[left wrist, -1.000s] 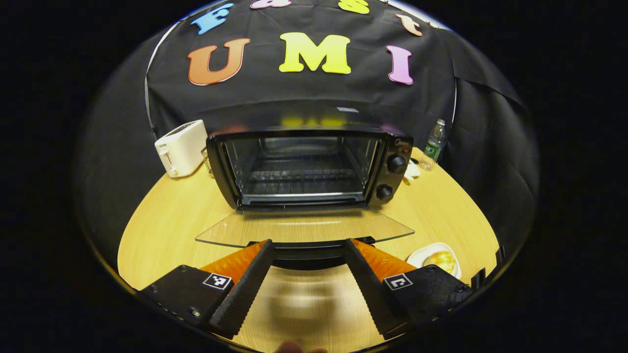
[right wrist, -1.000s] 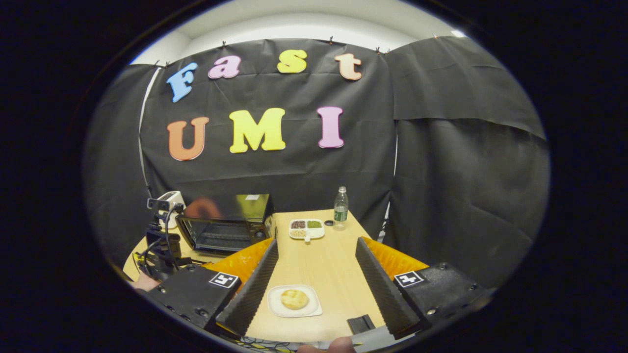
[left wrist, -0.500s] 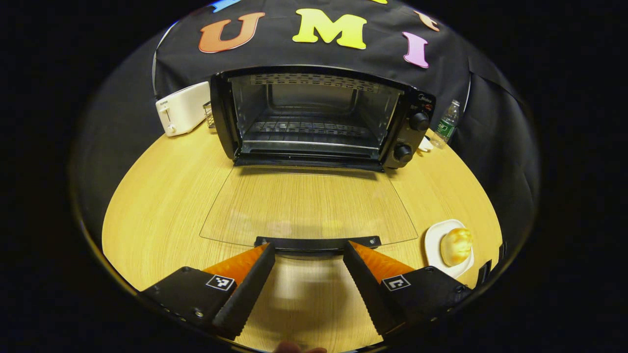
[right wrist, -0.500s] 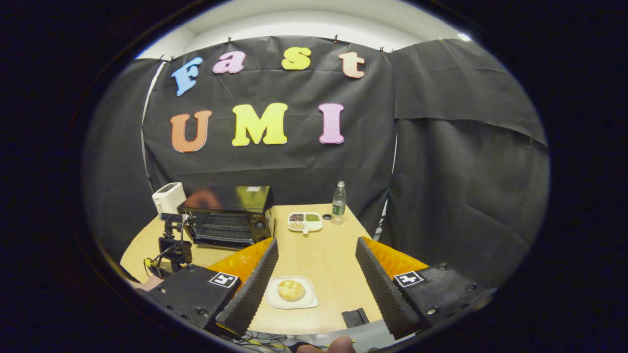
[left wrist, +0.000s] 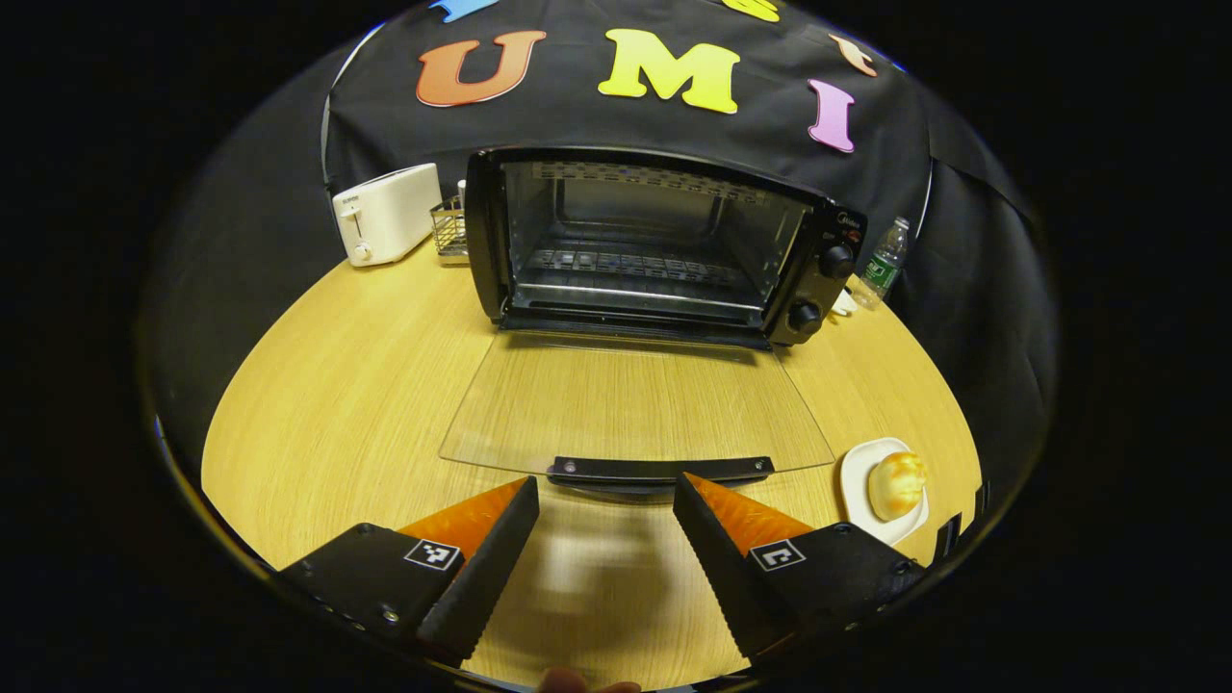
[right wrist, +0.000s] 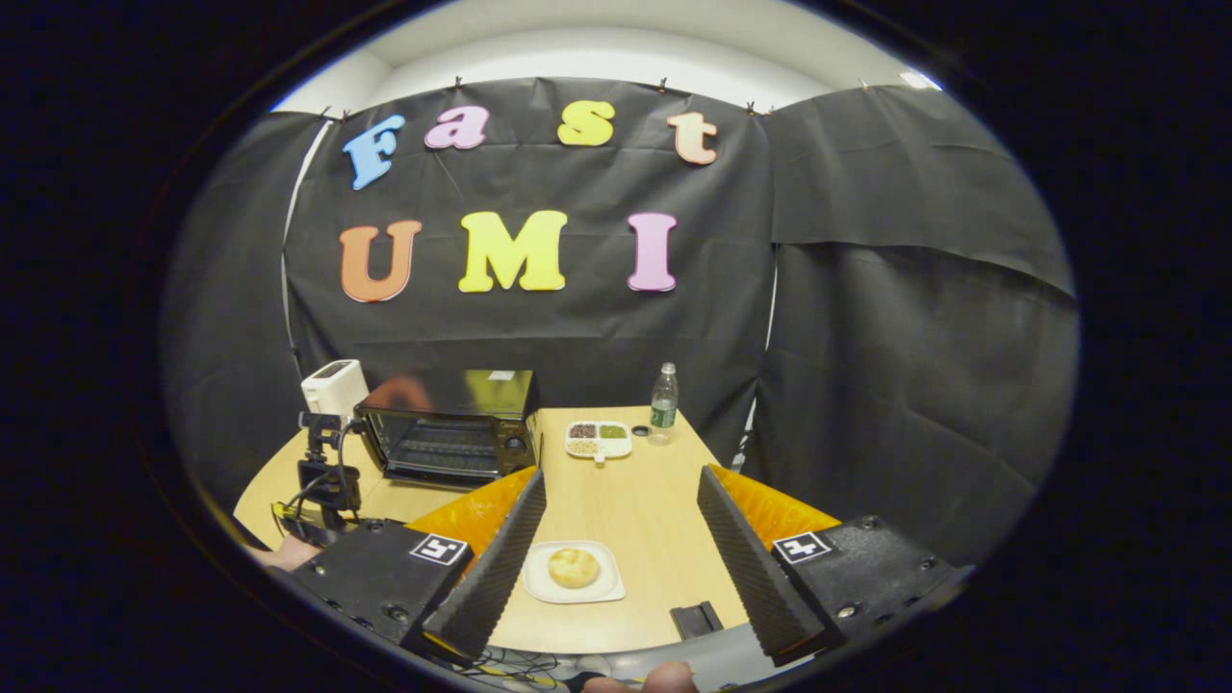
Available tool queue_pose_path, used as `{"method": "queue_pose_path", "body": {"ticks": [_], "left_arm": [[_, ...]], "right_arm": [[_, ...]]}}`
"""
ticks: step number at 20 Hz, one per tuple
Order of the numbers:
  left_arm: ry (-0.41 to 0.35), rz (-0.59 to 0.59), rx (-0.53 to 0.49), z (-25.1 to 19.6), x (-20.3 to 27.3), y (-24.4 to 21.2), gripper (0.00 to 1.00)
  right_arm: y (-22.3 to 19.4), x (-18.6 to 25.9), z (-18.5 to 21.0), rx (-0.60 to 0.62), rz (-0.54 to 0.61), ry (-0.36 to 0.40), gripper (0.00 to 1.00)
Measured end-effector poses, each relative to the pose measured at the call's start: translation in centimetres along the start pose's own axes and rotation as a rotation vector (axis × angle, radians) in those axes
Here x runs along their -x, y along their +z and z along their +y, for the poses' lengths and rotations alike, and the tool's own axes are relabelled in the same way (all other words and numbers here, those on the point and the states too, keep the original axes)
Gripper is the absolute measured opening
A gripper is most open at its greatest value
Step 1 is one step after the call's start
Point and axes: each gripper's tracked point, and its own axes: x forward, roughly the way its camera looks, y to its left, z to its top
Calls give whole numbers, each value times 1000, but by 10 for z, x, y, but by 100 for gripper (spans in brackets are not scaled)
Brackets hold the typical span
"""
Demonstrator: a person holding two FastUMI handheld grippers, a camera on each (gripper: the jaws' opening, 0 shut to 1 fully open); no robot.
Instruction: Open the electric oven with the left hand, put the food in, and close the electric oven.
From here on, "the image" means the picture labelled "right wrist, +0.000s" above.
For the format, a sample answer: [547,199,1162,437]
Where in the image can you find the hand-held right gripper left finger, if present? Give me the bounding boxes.
[284,468,548,667]

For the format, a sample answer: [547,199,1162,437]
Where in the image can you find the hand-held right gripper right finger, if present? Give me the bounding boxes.
[697,464,966,667]

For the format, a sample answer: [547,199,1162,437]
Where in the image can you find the round bread bun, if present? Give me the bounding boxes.
[548,547,603,591]

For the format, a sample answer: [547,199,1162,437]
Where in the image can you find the black electric oven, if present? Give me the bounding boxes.
[353,370,541,488]

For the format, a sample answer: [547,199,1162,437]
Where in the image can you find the white square plate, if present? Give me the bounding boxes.
[523,539,628,606]

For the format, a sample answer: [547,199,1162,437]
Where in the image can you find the black clamp block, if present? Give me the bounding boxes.
[670,601,726,642]

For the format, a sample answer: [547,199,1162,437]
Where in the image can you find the white toaster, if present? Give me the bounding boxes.
[301,359,370,424]

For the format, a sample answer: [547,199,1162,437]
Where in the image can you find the white divided snack tray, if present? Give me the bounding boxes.
[564,420,634,465]

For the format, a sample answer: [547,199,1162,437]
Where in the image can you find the clear plastic water bottle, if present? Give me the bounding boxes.
[649,362,680,447]

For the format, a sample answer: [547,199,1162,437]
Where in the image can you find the black cable bundle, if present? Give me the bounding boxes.
[452,647,578,690]

